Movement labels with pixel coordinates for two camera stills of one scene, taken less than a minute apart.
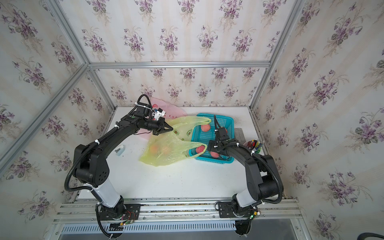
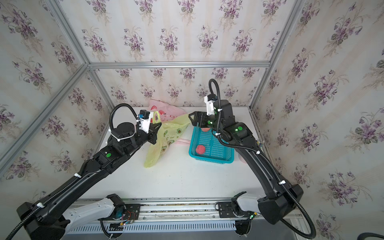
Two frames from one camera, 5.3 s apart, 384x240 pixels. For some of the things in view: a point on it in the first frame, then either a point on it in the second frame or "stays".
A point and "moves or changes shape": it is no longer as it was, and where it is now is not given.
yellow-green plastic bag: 165,148 moves or changes shape
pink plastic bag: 171,111 stays
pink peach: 200,149 stays
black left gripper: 161,124 → 152,132
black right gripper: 211,144 → 197,114
